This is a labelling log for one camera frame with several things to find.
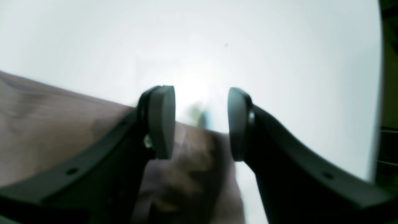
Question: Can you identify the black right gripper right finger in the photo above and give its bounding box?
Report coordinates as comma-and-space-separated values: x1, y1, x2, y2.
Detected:
228, 87, 398, 224

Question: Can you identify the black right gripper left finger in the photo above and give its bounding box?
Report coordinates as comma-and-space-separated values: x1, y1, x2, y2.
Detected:
0, 86, 175, 224

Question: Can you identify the mauve T-shirt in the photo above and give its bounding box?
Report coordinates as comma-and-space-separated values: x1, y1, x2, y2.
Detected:
1, 72, 245, 224

